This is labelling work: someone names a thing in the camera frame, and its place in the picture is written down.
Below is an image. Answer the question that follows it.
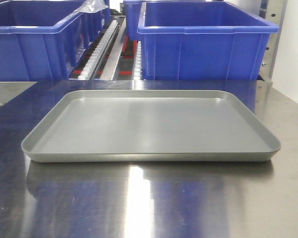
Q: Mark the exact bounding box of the blue bin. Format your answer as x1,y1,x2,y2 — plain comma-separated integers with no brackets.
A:
86,0,110,42
123,0,150,41
138,1,279,80
0,0,89,81

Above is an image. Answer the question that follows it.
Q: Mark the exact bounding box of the blue bin front right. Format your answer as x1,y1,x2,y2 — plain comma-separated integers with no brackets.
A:
138,1,279,80

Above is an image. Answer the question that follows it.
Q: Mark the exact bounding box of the clear plastic bag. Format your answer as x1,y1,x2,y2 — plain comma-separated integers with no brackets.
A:
76,0,108,13

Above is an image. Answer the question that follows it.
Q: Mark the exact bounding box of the blue bin front left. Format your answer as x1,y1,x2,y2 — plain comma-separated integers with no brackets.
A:
0,0,89,81

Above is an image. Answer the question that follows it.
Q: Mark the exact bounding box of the blue bin rear left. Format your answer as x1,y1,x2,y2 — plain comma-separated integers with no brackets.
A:
86,0,110,42

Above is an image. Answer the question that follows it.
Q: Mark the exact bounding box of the blue bin rear right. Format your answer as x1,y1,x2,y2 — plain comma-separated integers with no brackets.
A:
123,0,150,41

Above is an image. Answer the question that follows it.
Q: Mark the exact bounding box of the grey metal tray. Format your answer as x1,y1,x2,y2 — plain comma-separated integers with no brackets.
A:
21,90,281,163

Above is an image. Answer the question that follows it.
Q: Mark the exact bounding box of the white roller track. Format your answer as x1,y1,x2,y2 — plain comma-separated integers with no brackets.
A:
77,20,118,81

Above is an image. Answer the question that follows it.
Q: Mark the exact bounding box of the steel centre divider rail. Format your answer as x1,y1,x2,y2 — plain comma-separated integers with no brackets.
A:
100,16,126,81

